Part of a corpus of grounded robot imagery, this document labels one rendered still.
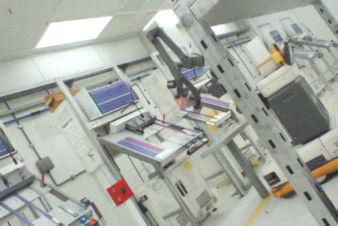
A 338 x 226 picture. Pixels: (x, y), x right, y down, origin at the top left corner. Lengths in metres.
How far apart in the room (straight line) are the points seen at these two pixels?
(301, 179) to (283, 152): 0.05
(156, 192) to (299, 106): 1.44
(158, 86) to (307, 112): 2.44
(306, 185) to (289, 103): 1.88
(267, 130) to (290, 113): 1.89
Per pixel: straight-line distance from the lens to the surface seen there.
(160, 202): 3.09
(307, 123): 2.47
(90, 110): 3.35
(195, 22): 0.59
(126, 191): 2.67
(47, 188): 2.58
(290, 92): 2.45
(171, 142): 3.14
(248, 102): 0.57
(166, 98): 4.43
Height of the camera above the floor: 0.77
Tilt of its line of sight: 5 degrees up
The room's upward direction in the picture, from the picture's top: 34 degrees counter-clockwise
